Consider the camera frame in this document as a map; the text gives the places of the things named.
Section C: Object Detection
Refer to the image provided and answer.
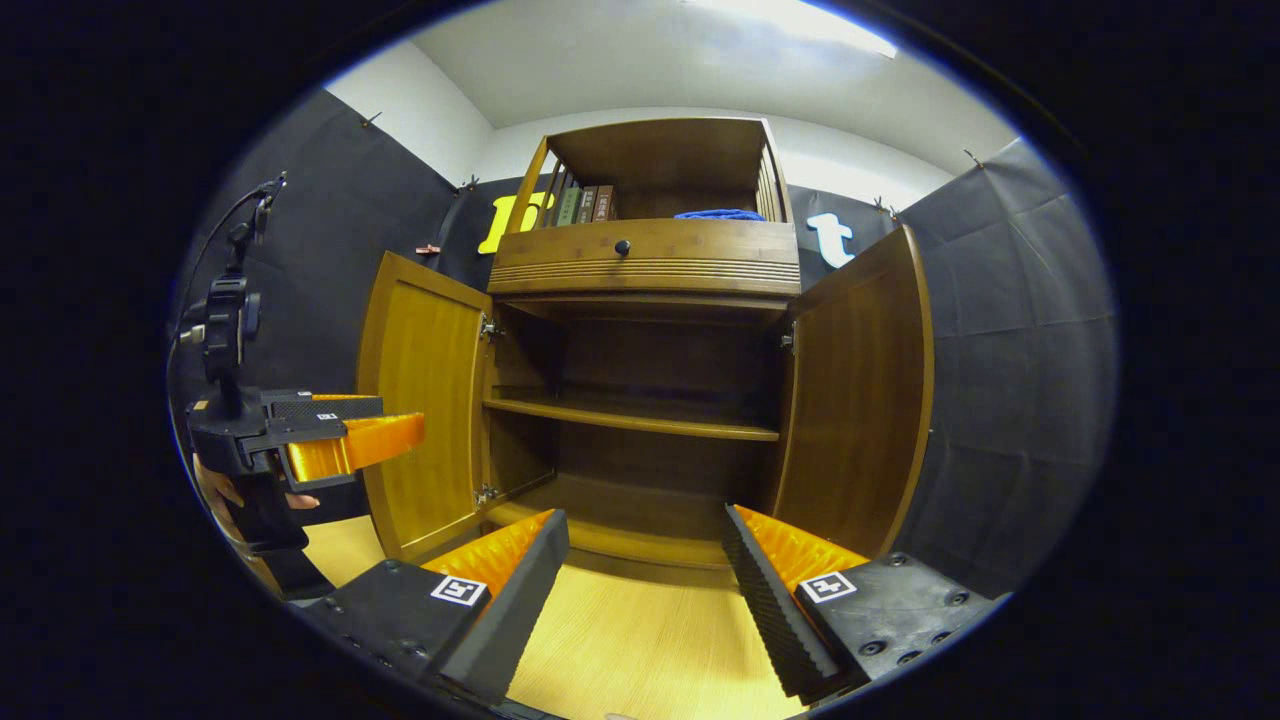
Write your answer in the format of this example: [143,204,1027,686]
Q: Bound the black backdrop cloth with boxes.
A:
[170,88,1116,601]

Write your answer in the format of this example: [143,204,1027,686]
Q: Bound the wooden shoe cabinet door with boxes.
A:
[357,250,496,564]
[770,225,936,561]

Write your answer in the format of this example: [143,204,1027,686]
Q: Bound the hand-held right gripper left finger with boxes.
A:
[300,508,571,706]

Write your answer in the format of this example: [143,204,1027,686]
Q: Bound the wooden inner shelf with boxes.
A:
[483,395,781,443]

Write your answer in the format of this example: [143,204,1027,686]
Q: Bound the wooden drawer with black knob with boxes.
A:
[487,218,801,298]

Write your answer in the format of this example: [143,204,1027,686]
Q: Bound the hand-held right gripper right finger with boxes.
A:
[720,503,1011,701]

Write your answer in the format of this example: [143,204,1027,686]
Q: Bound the wooden double-door shoe cabinet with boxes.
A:
[480,117,801,591]

